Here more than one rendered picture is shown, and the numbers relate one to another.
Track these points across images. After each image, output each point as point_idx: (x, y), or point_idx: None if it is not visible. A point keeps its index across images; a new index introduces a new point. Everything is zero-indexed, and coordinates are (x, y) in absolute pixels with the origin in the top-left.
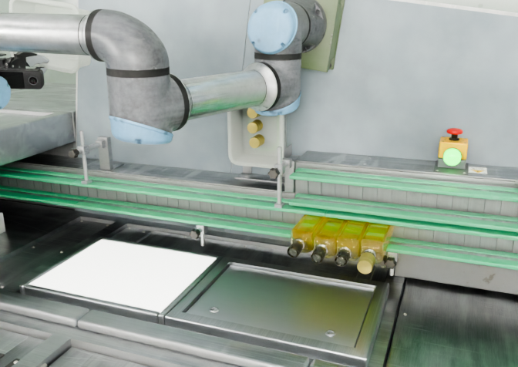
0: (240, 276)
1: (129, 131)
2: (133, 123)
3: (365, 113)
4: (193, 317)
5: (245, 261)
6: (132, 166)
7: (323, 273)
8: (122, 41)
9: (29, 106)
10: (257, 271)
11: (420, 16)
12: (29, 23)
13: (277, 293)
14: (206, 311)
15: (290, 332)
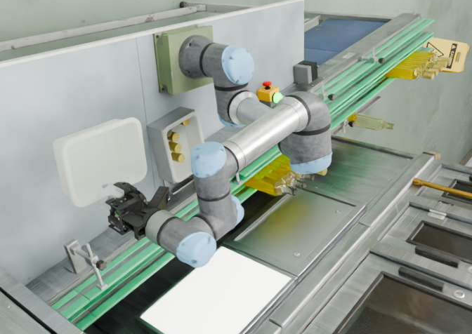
0: (255, 238)
1: (329, 160)
2: (331, 154)
3: None
4: (305, 262)
5: (237, 232)
6: (86, 252)
7: (271, 201)
8: (324, 107)
9: None
10: (251, 229)
11: (233, 24)
12: (270, 131)
13: (286, 224)
14: (296, 257)
15: (333, 225)
